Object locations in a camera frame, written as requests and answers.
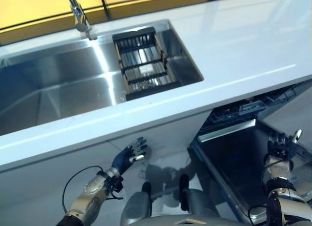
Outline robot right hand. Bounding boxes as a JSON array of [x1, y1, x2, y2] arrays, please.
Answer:
[[267, 129, 303, 161]]

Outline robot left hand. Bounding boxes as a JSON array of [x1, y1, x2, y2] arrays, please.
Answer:
[[111, 137, 150, 175]]

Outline open dishwasher with steel door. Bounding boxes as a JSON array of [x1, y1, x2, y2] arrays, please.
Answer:
[[187, 81, 312, 225]]

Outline robot left leg silver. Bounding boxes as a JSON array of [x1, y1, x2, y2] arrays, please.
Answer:
[[120, 182, 153, 226]]

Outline white cabinet front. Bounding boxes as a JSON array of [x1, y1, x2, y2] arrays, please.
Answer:
[[0, 106, 213, 226]]

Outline robot torso silver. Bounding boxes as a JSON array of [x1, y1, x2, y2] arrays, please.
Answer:
[[126, 212, 241, 226]]

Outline black dish drying rack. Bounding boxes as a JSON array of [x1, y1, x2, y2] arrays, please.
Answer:
[[112, 26, 182, 101]]

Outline stainless steel sink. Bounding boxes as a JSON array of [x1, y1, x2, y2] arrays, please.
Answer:
[[0, 19, 205, 137]]

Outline chrome kitchen faucet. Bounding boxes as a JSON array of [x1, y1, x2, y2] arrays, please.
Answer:
[[64, 0, 98, 41]]

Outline dishwasher wire rack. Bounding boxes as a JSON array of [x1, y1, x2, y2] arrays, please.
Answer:
[[210, 88, 297, 123]]

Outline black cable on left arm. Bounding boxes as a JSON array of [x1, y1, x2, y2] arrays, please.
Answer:
[[61, 165, 104, 213]]

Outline black window frame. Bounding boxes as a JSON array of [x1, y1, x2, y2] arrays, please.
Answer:
[[0, 0, 247, 34]]

